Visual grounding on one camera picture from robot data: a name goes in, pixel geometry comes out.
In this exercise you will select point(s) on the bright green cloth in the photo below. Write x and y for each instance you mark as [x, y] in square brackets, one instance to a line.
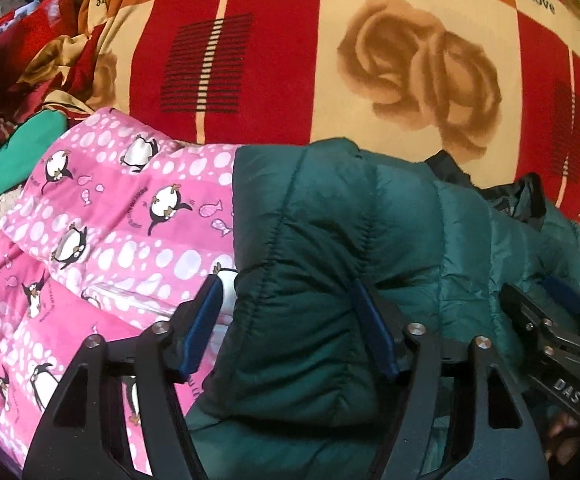
[24, 149]

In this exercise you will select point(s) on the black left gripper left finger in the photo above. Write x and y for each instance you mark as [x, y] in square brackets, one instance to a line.
[83, 434]

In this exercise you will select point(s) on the dark green quilted puffer jacket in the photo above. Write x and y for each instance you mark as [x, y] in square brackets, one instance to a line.
[295, 393]

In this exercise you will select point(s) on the pink penguin print quilt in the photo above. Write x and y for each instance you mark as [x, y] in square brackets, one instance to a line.
[116, 226]

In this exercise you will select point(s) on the red cream rose blanket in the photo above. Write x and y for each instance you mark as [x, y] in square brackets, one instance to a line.
[495, 83]

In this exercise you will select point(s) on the person's right hand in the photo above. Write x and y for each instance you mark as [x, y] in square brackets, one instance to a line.
[562, 439]

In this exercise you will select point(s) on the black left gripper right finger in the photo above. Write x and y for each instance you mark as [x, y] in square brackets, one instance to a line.
[455, 411]

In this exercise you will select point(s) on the red crumpled fabric pile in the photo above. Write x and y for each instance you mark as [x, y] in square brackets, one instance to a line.
[49, 59]

